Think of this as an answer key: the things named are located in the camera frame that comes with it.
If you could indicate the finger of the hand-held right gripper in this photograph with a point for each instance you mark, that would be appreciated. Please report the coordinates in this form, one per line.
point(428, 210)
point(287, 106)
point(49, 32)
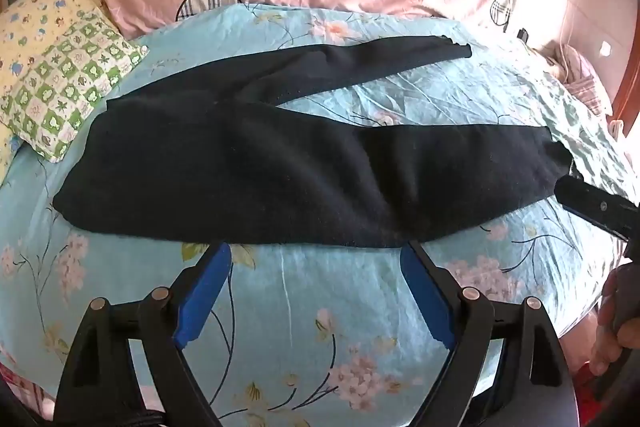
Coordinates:
point(595, 204)

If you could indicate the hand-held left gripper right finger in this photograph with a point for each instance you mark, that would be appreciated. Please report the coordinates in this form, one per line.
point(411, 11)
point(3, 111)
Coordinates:
point(425, 297)

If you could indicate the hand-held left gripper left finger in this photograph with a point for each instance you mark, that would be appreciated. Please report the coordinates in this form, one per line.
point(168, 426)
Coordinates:
point(205, 292)

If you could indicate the black pants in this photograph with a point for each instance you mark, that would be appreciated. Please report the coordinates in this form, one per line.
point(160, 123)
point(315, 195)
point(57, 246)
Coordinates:
point(250, 167)

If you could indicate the person's right hand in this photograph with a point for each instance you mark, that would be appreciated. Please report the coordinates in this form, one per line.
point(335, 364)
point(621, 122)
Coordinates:
point(606, 312)

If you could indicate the blue floral bed sheet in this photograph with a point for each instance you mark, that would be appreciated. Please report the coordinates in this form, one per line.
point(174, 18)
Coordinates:
point(325, 297)

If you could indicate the pink striped cloth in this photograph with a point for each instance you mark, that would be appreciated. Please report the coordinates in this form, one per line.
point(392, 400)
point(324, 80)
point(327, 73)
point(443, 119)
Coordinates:
point(582, 77)

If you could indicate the green checkered pillow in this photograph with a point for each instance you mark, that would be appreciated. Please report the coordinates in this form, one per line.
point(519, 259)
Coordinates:
point(65, 77)

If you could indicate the yellow cartoon-print pillow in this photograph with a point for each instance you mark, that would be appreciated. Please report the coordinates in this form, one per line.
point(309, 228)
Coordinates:
point(30, 17)

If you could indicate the wooden bed frame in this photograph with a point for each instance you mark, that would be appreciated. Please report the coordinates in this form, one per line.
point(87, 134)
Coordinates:
point(629, 92)

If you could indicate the white wall socket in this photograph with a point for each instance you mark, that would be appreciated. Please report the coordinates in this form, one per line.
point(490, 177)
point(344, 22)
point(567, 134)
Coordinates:
point(606, 48)

